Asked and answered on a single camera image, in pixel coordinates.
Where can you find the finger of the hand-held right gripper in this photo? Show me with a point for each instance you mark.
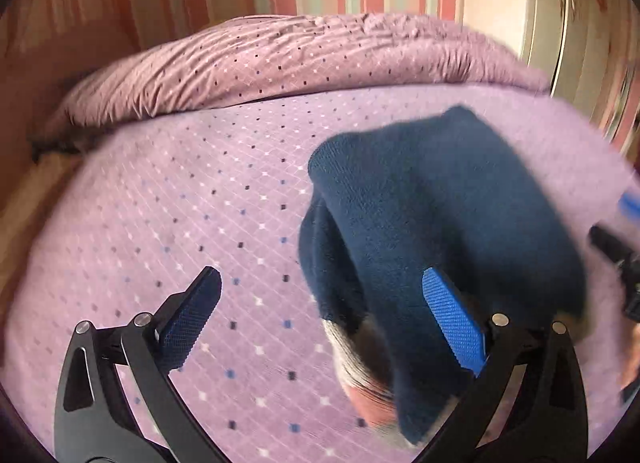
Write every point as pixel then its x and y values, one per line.
pixel 630 204
pixel 607 243

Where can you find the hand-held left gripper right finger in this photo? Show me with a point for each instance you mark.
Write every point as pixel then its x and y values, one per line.
pixel 455 313

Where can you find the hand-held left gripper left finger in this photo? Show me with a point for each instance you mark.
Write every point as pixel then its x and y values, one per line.
pixel 190 323

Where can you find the navy blue sock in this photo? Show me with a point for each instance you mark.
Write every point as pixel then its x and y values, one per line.
pixel 440 203

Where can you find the person's right hand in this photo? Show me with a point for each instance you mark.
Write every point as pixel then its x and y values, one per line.
pixel 632 358

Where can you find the purple dotted bed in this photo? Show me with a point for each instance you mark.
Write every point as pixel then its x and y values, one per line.
pixel 200 193

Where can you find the purple dotted pillow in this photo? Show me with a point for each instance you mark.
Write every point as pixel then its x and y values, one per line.
pixel 275 63

